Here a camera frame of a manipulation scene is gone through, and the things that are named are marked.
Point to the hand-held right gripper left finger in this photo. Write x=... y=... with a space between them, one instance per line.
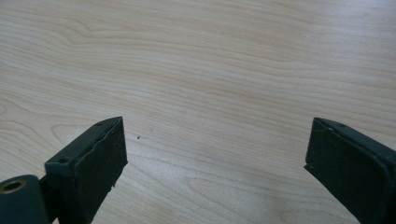
x=90 y=174

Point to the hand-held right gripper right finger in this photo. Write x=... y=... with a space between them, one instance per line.
x=351 y=165

